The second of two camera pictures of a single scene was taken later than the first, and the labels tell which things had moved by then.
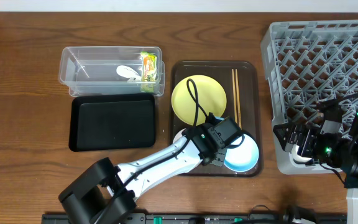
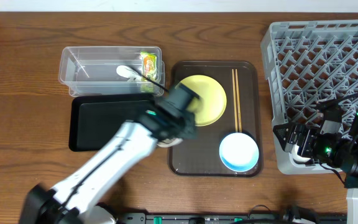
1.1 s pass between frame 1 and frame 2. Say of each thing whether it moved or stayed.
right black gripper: stayed
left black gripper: moved
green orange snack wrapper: stayed
